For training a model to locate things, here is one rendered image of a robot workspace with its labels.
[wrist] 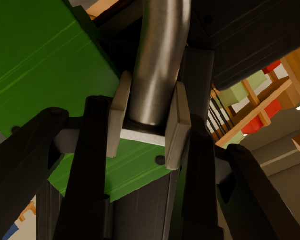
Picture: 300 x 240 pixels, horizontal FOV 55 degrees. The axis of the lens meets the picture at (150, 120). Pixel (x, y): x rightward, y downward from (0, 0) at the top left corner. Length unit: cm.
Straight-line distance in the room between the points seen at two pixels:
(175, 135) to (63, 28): 12
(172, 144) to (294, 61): 88
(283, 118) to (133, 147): 937
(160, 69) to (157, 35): 2
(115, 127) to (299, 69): 90
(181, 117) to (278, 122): 945
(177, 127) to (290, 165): 768
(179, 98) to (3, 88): 14
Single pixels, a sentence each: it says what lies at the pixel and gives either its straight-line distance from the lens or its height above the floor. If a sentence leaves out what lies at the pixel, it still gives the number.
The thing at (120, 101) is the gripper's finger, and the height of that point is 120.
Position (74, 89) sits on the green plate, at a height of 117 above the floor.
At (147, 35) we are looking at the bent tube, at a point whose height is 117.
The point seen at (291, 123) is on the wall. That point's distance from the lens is 967.
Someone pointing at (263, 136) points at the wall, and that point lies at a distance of 968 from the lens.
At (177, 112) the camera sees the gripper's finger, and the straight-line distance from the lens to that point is 16.
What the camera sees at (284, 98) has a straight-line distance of 418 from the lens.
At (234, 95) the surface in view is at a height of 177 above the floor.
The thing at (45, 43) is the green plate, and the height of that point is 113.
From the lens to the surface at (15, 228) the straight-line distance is 652.
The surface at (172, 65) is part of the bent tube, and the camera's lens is 19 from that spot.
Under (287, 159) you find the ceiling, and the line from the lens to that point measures 775.
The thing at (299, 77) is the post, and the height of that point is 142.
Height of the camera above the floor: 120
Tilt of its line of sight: 5 degrees up
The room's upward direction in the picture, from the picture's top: 148 degrees clockwise
